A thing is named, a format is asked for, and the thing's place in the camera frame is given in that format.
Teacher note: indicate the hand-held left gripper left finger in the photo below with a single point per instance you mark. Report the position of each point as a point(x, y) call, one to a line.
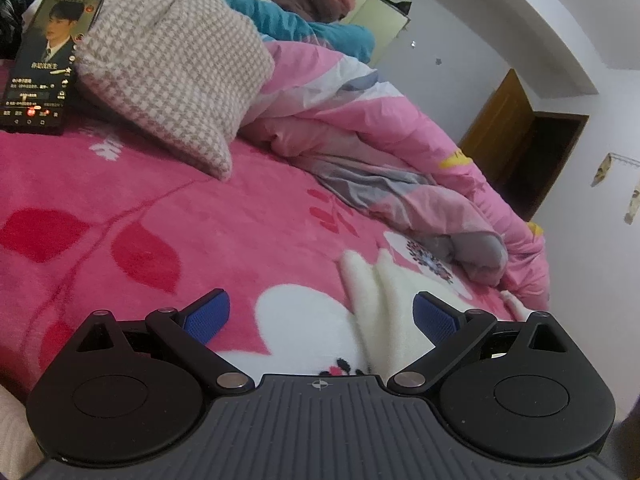
point(207, 315)

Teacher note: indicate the pale yellow wardrobe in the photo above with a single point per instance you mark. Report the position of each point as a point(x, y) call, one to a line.
point(385, 15)

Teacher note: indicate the black smartphone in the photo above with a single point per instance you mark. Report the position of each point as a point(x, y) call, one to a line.
point(45, 85)

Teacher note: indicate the brown wooden door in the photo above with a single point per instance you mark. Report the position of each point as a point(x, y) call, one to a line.
point(505, 125)

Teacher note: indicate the wall hook rack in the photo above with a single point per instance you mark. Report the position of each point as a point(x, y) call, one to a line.
point(601, 170)

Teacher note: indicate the pink floral blanket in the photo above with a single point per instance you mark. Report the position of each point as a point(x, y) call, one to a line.
point(200, 200)

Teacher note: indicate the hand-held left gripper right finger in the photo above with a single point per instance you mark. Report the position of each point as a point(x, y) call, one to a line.
point(435, 317)

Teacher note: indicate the pink checked pillow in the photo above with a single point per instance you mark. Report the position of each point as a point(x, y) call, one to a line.
point(175, 60)

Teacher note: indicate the cream fleece garment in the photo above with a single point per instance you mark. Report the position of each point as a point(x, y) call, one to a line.
point(390, 310)

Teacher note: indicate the pink and grey quilt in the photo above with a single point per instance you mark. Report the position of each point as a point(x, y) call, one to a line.
point(375, 125)

